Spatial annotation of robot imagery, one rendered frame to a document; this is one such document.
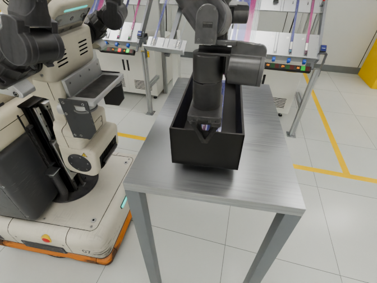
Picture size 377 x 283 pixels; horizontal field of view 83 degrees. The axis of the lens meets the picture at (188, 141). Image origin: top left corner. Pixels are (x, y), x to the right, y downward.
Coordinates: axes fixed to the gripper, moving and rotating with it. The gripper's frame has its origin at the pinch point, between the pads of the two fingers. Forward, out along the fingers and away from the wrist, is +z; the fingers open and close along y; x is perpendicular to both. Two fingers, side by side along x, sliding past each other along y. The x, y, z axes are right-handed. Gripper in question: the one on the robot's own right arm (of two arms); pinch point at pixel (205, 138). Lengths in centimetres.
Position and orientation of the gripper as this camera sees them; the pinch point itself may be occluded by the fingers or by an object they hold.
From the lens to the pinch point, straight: 50.0
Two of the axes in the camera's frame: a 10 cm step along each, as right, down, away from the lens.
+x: -9.9, -0.9, 1.3
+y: 1.6, -6.1, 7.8
